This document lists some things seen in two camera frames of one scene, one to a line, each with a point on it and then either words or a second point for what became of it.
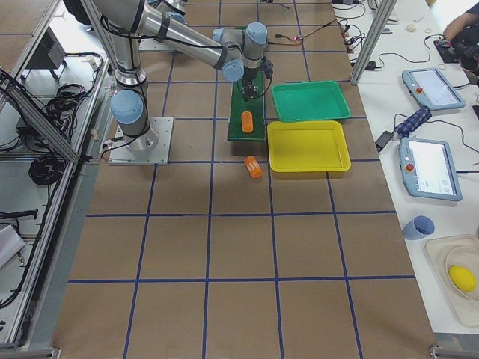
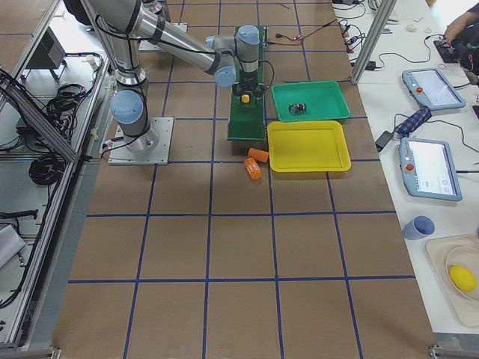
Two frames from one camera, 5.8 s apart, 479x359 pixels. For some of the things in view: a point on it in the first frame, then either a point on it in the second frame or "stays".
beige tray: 465,309 stays
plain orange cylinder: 247,122 → 260,155
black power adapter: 382,140 stays
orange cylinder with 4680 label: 254,167 stays
